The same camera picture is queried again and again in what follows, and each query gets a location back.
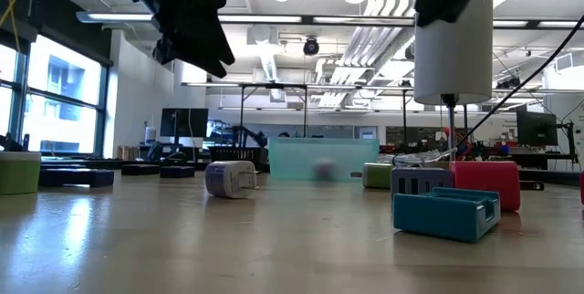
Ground large glass window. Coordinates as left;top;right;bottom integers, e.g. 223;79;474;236
0;33;110;158

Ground purple white charger cube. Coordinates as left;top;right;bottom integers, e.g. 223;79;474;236
203;160;259;200

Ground lavender multi-port charger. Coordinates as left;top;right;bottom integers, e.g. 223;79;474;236
390;166;455;200

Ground small black bin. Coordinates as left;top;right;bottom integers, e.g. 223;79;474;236
211;145;270;174

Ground black computer monitor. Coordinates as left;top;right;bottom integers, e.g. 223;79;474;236
516;109;559;148
159;107;210;145

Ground teal translucent bin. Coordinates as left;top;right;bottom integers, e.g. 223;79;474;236
267;137;381;182

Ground black metal rig frame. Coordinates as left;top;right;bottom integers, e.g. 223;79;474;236
181;81;412;139

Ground teal rectangular holder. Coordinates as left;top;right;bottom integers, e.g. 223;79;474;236
392;186;502;244

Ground long black arm cable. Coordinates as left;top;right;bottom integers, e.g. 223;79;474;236
454;14;584;149

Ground black ceiling speaker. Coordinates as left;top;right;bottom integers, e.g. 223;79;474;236
302;37;320;57

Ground blue rectangular block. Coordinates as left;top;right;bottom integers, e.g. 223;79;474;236
41;160;99;171

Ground black rectangular block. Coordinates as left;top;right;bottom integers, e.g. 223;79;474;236
120;163;159;176

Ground green white charger cube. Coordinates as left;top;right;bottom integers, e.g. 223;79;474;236
0;151;43;196
349;162;394;190

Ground white shade table lamp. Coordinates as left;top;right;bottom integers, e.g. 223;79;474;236
412;0;495;170

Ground cardboard boxes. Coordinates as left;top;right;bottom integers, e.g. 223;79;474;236
116;145;141;162

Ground white coiled cable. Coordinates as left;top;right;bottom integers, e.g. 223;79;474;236
391;147;459;169

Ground purple rectangular block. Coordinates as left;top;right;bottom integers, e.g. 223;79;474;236
38;168;116;189
159;165;196;179

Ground long ceiling light strip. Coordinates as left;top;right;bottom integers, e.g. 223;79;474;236
76;10;584;30

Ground yellow hanging cable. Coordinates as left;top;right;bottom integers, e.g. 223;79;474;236
0;0;34;53

